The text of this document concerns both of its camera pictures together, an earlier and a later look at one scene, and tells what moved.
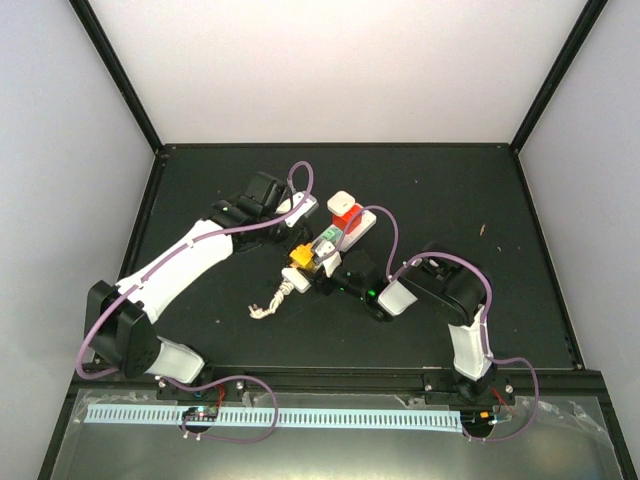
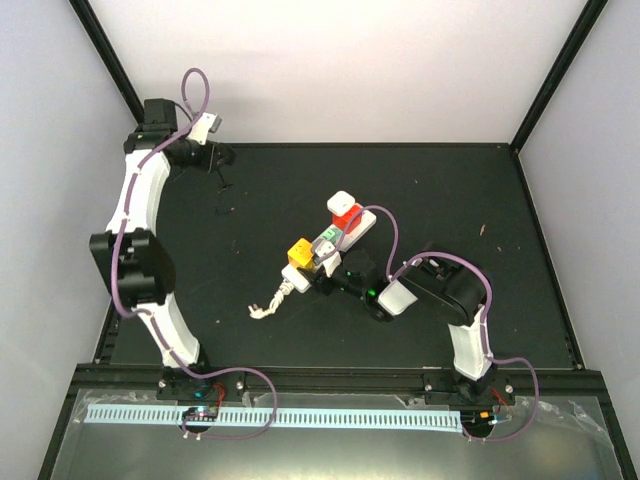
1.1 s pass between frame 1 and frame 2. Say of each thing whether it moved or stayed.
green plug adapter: stayed
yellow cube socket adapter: stayed
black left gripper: moved
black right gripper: stayed
